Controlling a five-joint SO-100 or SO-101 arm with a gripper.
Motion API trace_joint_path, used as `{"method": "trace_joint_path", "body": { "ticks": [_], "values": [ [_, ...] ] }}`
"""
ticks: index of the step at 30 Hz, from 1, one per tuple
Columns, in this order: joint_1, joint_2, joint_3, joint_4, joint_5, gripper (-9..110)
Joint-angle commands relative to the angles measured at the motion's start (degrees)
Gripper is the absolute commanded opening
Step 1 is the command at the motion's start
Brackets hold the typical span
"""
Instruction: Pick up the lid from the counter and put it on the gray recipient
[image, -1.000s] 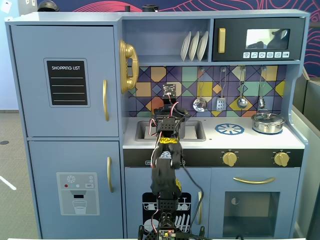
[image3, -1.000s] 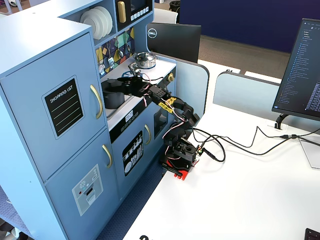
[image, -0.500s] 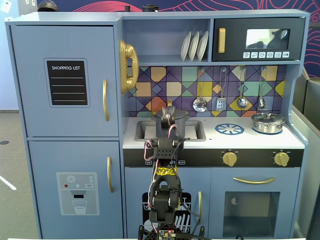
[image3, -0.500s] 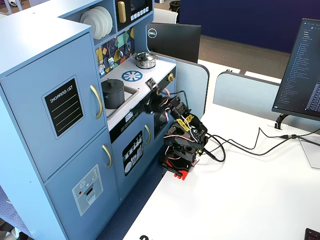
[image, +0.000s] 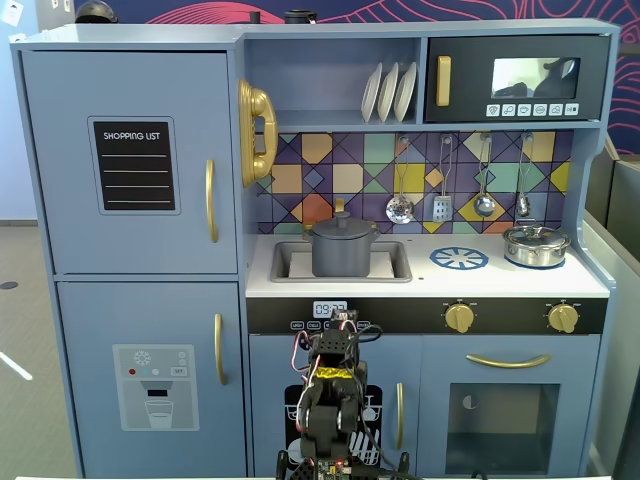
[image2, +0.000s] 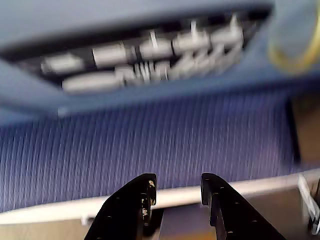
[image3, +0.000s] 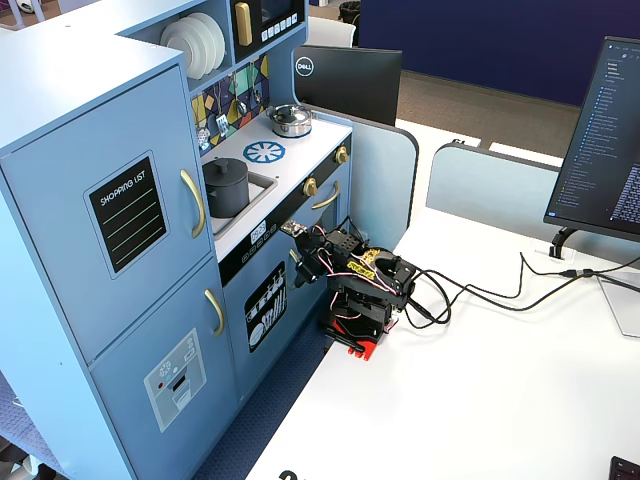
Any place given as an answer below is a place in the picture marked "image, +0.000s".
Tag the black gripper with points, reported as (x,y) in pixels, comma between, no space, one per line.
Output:
(343,318)

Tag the black robot wrist mount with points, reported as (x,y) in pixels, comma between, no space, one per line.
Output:
(342,227)

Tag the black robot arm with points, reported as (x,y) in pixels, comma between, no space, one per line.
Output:
(330,415)

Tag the steel rimmed glass lid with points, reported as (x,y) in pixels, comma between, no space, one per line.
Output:
(535,234)

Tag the gray cooking pot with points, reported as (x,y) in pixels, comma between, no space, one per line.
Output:
(342,257)

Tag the gray toy sink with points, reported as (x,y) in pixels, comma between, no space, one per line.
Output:
(395,272)

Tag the gold stove knob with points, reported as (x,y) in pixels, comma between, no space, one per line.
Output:
(460,317)
(563,317)

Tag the gold faucet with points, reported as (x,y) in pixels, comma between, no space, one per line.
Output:
(339,205)

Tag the steel slotted skimmer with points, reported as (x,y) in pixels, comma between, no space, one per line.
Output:
(400,210)

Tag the white labelled jar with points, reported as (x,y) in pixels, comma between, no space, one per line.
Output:
(442,209)

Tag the blue wooden toy kitchen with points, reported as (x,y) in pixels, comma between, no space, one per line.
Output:
(150,250)

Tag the stainless steel pot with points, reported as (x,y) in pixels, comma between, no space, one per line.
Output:
(535,255)

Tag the gold toy telephone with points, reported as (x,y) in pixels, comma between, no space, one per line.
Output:
(260,125)

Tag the silver hanging whisk utensil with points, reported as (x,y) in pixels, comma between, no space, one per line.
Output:
(523,205)

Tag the white plate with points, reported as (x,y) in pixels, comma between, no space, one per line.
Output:
(406,92)
(371,95)
(389,92)

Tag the tall light blue desk divider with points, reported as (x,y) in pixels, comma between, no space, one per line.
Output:
(607,310)

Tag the black cylinder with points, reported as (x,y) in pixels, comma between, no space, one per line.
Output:
(298,17)

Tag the black helmet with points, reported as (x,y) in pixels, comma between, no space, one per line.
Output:
(96,11)

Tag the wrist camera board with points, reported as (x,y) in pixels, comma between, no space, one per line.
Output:
(344,316)

